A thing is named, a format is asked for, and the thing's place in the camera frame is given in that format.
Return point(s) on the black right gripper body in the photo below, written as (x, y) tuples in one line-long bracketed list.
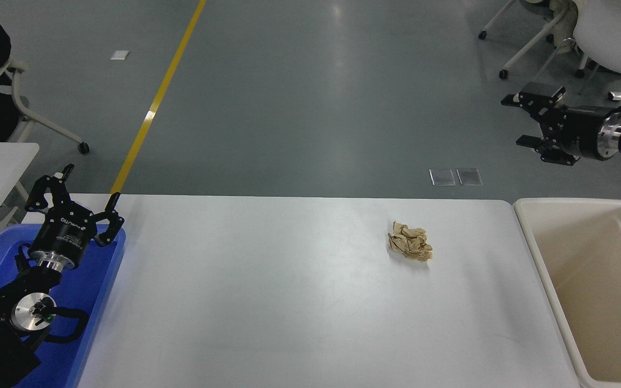
[(582, 132)]

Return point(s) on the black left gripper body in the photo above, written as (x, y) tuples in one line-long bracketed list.
[(65, 234)]

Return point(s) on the tan paper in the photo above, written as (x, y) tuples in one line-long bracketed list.
[(410, 242)]

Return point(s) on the blue plastic tray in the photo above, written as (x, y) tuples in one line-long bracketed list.
[(97, 280)]

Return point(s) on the white-framed caster chair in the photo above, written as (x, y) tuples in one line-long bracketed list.
[(531, 40)]

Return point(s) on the clear floor plate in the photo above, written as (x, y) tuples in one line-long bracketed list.
[(469, 177), (442, 178)]

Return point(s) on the white shell chair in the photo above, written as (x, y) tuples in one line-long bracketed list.
[(612, 37)]

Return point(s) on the white rolling office chair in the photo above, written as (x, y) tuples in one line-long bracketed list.
[(16, 91)]

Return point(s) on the yellow floor tape line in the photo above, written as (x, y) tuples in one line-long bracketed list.
[(151, 110)]

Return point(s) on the large pale plastic bin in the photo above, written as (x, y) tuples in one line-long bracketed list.
[(591, 280)]

